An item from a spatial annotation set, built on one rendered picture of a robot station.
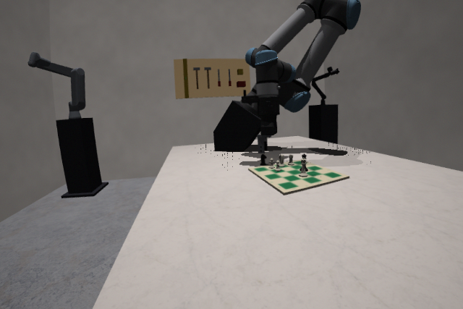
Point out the green and cream chessboard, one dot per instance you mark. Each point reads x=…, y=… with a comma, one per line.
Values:
x=288, y=181

